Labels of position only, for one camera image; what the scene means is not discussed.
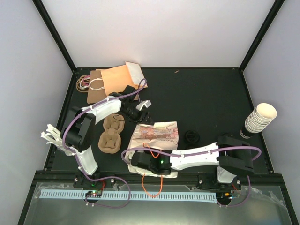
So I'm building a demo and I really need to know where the printed white paper bag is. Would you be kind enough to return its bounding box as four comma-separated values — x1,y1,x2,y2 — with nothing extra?
129,121,180,197

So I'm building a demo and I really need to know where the brown pulp cup carrier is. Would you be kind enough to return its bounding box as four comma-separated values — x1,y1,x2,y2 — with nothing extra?
98,113,125,154

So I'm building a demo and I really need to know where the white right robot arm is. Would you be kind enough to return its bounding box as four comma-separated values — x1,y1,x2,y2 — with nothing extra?
125,136,254,189

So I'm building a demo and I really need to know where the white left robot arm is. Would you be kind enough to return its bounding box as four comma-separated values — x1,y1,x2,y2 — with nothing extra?
60,85,154,187

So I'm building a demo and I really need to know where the orange kraft paper bag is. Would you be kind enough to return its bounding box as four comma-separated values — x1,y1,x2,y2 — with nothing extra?
100,62,144,95

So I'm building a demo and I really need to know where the stack of paper cups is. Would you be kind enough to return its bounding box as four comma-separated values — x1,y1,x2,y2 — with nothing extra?
240,103,278,139

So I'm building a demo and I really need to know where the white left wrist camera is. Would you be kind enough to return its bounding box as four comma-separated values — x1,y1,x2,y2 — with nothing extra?
136,100,151,111

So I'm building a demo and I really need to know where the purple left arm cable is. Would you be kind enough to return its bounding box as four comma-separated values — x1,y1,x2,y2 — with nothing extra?
61,78,149,210

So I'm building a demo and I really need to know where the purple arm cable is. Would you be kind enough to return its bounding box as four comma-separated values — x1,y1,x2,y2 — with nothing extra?
61,78,149,210
121,145,263,207

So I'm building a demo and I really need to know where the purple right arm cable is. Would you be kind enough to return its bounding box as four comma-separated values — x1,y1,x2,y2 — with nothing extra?
121,145,263,207

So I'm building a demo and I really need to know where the white slotted cable rail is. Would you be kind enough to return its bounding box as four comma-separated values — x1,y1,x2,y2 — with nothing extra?
39,189,217,203

